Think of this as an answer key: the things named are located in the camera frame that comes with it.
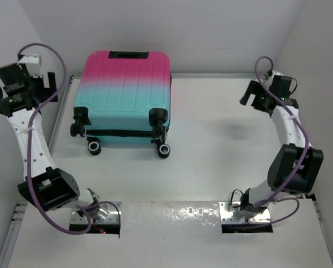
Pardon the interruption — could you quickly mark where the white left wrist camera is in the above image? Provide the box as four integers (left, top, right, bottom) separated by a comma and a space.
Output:
18, 54, 43, 78

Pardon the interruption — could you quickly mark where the pink suitcase with dark lining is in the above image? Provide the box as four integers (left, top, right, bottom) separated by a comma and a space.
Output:
70, 50, 172, 159

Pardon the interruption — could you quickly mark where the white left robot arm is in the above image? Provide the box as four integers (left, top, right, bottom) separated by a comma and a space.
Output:
0, 63, 98, 214

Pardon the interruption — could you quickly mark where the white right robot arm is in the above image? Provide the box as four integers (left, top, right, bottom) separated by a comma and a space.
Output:
240, 72, 324, 214

